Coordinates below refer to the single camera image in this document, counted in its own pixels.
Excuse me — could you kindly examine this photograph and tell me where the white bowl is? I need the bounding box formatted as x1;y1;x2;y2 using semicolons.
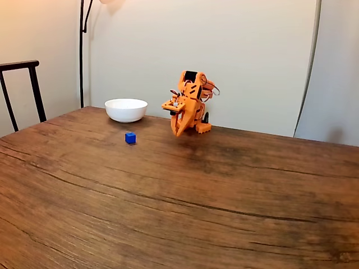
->
104;98;149;123

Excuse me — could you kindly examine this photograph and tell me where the black chair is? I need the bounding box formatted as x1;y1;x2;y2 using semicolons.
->
0;59;48;132

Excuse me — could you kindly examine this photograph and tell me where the black floor lamp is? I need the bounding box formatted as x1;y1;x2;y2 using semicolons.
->
79;0;126;109

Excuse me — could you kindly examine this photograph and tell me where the orange gripper camera mount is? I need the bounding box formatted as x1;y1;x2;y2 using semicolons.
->
160;98;186;115

